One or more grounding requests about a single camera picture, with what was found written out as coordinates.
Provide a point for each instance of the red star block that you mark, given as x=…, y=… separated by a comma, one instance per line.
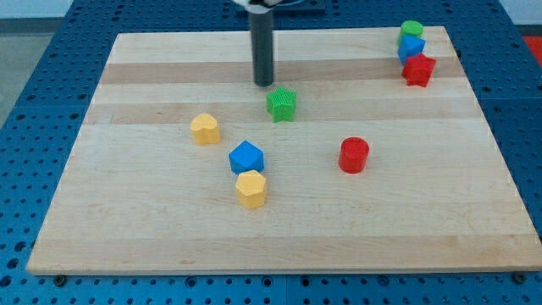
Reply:
x=418, y=70

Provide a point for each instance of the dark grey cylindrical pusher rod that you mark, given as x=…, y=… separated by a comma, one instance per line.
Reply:
x=262, y=42

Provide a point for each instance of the green star block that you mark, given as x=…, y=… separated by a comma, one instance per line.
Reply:
x=281, y=104

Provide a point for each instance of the yellow heart block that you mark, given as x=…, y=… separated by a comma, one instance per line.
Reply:
x=205, y=129

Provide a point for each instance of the red cylinder block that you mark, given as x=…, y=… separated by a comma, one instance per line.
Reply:
x=353, y=156

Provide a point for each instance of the light wooden board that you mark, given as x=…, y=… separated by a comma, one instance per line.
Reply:
x=139, y=197

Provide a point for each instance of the yellow hexagon block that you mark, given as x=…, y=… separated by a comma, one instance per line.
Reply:
x=251, y=189

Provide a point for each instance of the blue pentagon block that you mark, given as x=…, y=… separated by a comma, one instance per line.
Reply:
x=410, y=46

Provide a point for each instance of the green cylinder block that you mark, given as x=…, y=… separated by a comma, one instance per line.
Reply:
x=410, y=28

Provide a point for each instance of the blue cube block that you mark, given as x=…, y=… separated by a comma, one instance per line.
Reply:
x=246, y=157

